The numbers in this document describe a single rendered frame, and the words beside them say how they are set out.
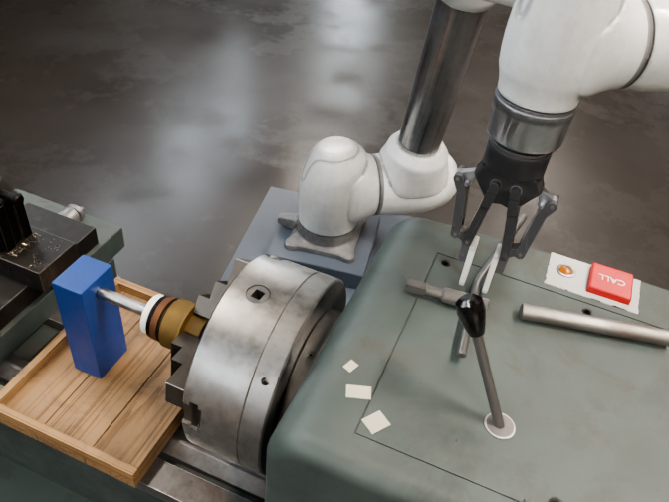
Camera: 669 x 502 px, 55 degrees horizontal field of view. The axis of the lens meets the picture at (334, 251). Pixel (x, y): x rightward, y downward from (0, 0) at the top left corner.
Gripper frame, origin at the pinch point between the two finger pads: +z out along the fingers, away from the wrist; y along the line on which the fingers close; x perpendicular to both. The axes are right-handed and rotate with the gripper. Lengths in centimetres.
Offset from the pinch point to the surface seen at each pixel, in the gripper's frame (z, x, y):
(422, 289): 2.8, 5.4, 6.2
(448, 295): 2.5, 5.2, 2.6
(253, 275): 6.4, 10.7, 29.5
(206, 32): 130, -300, 232
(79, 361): 38, 16, 62
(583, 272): 4.4, -11.4, -14.4
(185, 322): 18.7, 13.7, 39.7
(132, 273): 130, -80, 133
